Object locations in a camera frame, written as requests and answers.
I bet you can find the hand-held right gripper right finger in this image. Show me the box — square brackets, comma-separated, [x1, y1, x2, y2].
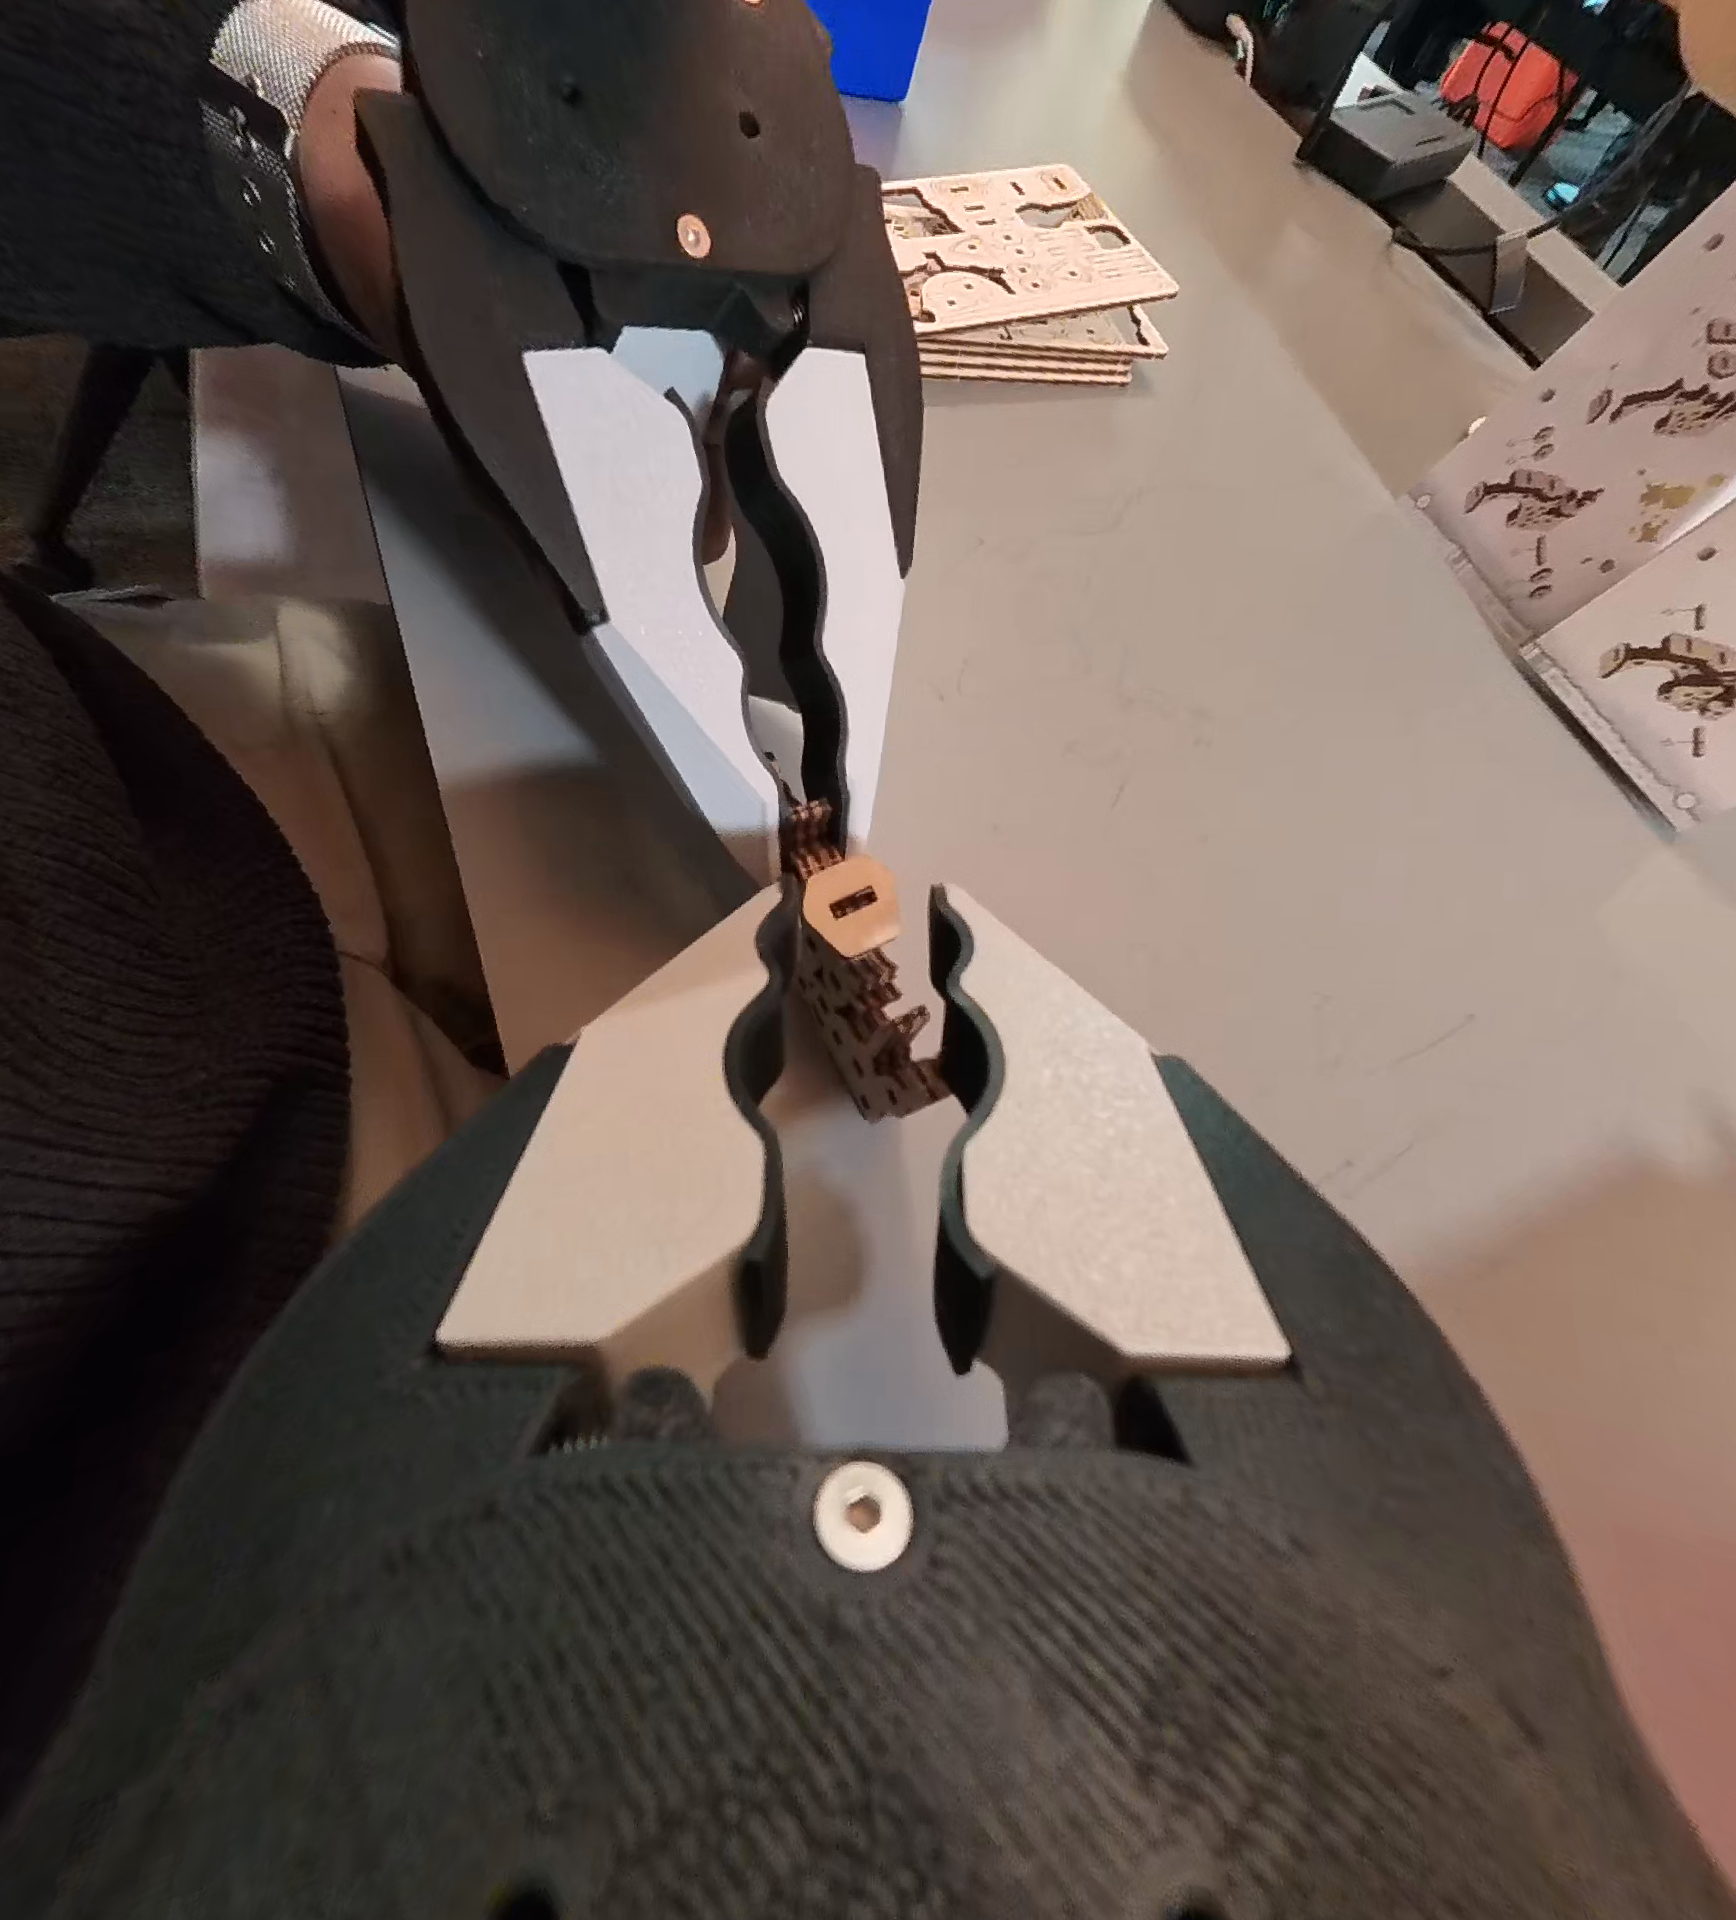
[929, 881, 1295, 1379]

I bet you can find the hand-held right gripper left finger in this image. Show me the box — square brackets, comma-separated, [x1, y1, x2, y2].
[434, 888, 805, 1372]

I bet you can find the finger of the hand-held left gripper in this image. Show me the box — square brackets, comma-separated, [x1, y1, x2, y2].
[520, 333, 809, 843]
[720, 344, 914, 843]

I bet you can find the brown wooden puzzle assembly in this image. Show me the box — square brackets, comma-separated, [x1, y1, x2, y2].
[777, 800, 956, 1128]

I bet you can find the hexagonal wooden puzzle piece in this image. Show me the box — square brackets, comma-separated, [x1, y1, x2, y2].
[802, 856, 901, 959]

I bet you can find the person's left forearm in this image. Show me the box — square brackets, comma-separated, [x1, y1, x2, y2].
[0, 0, 306, 370]

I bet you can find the grey desk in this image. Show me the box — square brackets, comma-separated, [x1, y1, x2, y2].
[191, 0, 1736, 1920]

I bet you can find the person's left hand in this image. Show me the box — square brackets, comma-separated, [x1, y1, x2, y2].
[296, 67, 427, 364]

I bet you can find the stack of wooden puzzle sheets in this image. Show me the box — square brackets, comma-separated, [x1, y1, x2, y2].
[878, 160, 1181, 391]

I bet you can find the blue plastic bin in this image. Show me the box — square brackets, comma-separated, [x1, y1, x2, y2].
[809, 0, 945, 103]

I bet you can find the silver mesh wristband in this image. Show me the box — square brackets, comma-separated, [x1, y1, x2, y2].
[208, 0, 406, 288]

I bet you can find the person's black sweater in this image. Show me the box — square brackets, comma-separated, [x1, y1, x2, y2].
[0, 501, 360, 1905]

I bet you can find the black office chair base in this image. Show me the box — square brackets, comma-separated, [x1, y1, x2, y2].
[19, 341, 158, 577]

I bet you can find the black flat box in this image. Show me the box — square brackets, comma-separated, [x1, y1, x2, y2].
[1295, 82, 1476, 202]

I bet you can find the white instruction booklet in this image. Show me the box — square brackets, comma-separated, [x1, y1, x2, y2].
[1410, 195, 1736, 829]

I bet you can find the red bag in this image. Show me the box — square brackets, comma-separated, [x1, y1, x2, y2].
[1441, 20, 1587, 148]

